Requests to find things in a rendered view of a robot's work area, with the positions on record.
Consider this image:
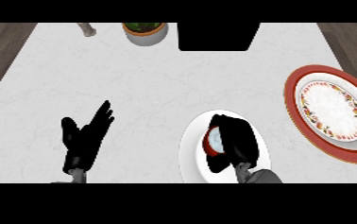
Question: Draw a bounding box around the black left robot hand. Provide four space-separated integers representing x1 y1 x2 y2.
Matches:
60 99 115 175

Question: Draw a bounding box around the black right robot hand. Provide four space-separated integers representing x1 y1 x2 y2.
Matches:
203 113 259 174

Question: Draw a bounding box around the plain white plate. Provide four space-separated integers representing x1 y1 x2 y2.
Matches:
177 109 271 184

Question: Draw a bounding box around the white floral rimmed plate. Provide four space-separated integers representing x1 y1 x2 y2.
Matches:
293 73 357 144

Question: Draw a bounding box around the red round placemat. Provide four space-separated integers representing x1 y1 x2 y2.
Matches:
283 64 357 164

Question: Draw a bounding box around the black appliance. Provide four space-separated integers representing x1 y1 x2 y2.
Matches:
175 23 262 52

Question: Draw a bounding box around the potted green plant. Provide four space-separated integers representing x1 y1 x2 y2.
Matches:
121 23 168 47

